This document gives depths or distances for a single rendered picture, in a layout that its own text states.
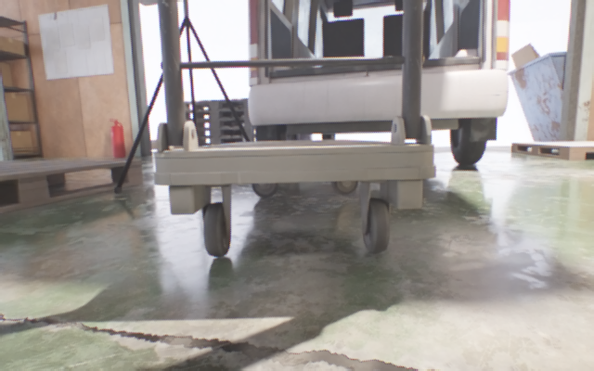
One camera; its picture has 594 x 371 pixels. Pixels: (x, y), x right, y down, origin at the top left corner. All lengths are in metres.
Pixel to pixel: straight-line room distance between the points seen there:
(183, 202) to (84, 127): 5.33
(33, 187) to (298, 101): 1.30
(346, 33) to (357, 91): 2.17
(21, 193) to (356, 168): 1.21
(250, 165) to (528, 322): 0.38
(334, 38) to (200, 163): 3.67
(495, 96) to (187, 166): 1.76
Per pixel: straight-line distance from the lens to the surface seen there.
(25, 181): 1.45
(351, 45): 4.01
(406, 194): 0.47
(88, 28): 5.79
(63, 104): 6.05
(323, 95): 1.94
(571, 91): 4.40
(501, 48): 2.12
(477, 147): 2.31
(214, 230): 0.58
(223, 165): 0.44
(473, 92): 1.99
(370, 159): 0.44
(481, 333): 0.44
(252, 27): 2.25
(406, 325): 0.43
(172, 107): 0.47
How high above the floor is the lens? 0.22
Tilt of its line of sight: 8 degrees down
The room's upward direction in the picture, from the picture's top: 1 degrees counter-clockwise
